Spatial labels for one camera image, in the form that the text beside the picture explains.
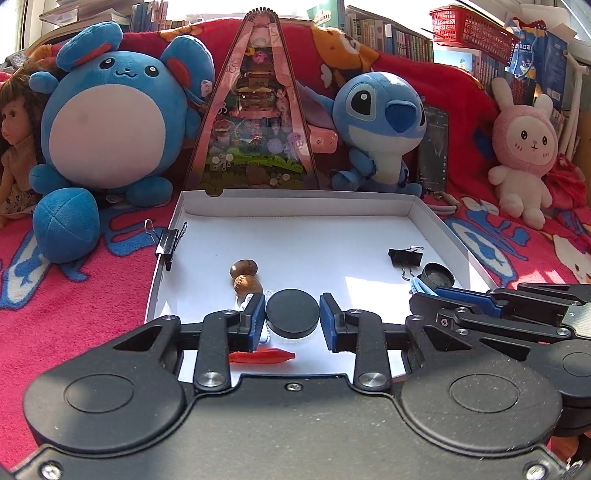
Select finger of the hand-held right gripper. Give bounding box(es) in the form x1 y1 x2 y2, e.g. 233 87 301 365
409 292 571 344
434 282 591 324

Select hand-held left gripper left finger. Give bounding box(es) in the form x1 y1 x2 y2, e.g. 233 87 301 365
92 293 267 393

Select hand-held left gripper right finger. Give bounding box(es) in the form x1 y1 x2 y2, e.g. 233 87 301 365
320 292 490 393

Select small blue clip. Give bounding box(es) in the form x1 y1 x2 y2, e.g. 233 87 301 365
409 277 439 296

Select black round container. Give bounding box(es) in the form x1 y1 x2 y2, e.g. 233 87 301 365
421 263 455 288

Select brown nut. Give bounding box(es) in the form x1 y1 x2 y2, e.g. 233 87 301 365
233 274 264 296
229 259 258 280

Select black round puck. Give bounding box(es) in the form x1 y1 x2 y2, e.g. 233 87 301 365
265 288 320 337

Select red plastic tool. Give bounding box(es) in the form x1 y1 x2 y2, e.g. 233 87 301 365
228 349 296 365

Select black binder clip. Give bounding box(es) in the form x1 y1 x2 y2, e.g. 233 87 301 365
144 219 189 272
388 244 424 280

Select white cardboard box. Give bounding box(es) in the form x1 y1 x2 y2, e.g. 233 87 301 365
144 189 492 384

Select red crumpled cloth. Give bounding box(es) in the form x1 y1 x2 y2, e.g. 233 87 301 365
547 154 589 210

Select black smartphone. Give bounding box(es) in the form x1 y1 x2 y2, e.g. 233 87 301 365
418 105 450 193

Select pink rabbit plush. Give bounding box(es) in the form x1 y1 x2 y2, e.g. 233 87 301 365
488 77 559 230

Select pink triangular toy box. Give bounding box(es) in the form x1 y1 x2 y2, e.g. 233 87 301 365
184 8 339 191

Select pink printed blanket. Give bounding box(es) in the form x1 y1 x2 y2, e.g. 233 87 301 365
0 185 591 462

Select blue alien plush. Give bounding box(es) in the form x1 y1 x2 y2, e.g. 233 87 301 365
295 70 428 197

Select white metal stand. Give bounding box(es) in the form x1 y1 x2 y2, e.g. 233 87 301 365
566 51 591 153

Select round blue mouse plush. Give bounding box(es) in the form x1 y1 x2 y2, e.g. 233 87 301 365
28 21 216 264

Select blue paper bag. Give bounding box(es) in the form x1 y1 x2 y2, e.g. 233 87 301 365
505 18 570 112

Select row of shelved books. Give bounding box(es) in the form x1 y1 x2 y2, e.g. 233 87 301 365
344 6 435 63

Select red plastic basket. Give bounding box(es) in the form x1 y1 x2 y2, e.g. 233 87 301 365
428 6 520 63

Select brown-haired doll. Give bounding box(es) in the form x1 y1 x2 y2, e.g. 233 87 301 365
0 69 47 229

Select teal cardboard box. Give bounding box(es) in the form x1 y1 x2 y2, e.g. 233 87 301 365
307 0 346 29

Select stack of books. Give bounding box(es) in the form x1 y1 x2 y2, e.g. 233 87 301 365
39 0 171 33

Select grey phone lanyard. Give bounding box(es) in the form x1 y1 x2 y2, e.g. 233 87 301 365
425 190 462 217

